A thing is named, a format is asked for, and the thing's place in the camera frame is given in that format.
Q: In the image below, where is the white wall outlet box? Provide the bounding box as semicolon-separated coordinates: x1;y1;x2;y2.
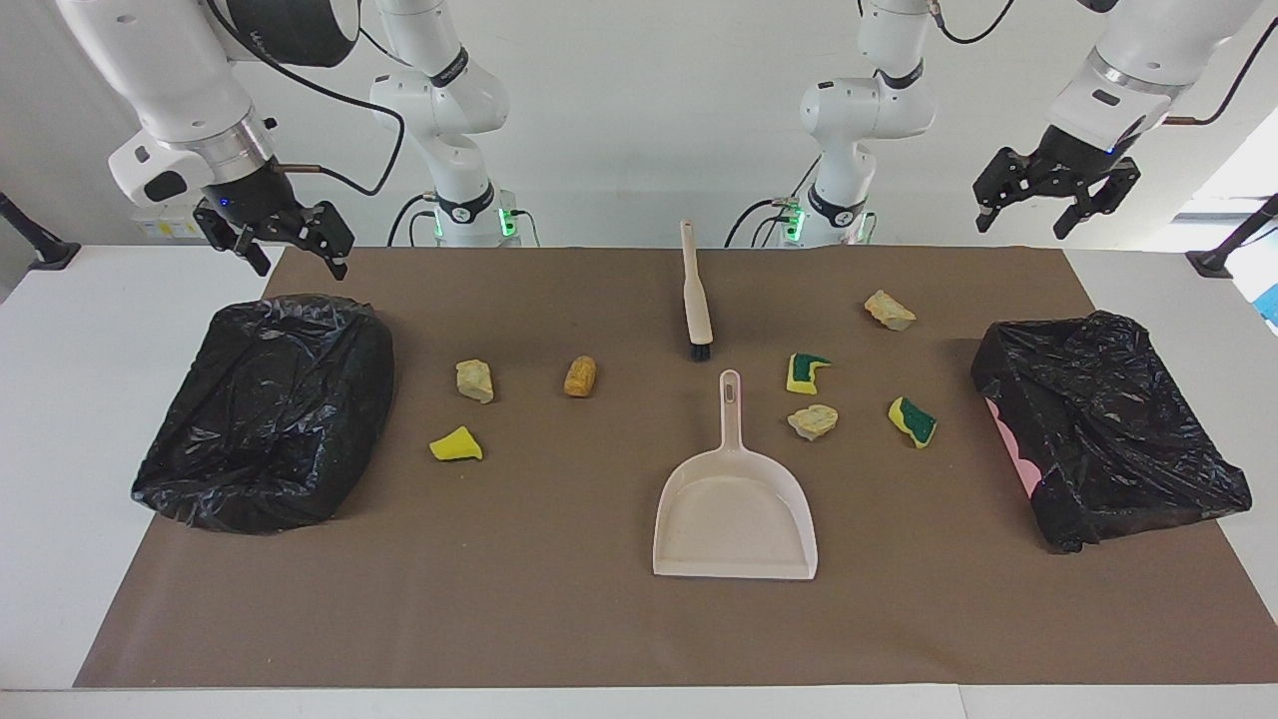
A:
132;205;208;241

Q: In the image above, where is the black bag over pink bin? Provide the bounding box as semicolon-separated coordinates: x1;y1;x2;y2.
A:
970;311;1253;554

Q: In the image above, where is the brown paper table mat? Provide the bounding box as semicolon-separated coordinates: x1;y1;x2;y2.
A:
75;247;1278;688

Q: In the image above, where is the black camera stand clamp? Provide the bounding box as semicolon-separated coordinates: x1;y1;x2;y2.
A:
1186;195;1278;279
0;190;81;271

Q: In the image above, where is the plain yellow sponge piece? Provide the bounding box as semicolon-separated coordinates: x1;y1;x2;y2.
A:
429;425;484;462

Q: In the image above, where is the pink plastic bin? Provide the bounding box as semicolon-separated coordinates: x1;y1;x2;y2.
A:
983;396;1044;495

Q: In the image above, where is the black left base cable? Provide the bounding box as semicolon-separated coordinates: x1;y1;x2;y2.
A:
724;155;822;248

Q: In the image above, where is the black base cable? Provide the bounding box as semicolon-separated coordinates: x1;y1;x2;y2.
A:
724;155;822;248
387;193;440;248

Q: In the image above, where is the black trash bag bin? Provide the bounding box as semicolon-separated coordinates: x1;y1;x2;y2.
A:
131;294;395;535

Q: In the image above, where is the notched yellow green sponge piece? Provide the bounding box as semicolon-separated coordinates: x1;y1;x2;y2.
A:
786;353;833;395

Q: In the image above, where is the black right base cable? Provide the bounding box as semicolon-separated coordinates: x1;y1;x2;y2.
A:
387;193;440;248

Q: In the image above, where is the beige plastic dustpan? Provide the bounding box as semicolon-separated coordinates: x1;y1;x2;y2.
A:
653;368;819;581

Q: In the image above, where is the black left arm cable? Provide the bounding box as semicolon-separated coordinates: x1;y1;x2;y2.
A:
924;0;1278;128

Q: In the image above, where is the compact yellow green sponge piece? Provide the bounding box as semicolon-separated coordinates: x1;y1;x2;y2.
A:
888;396;939;449

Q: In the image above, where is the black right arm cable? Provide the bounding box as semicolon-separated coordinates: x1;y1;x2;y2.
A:
205;0;407;198

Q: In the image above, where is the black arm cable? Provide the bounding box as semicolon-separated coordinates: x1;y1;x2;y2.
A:
205;0;407;198
924;0;1278;128

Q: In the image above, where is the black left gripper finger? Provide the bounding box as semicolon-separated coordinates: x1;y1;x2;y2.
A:
973;148;1045;235
1052;160;1142;242

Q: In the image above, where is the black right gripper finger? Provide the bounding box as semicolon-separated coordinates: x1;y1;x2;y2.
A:
194;204;274;279
290;203;356;283

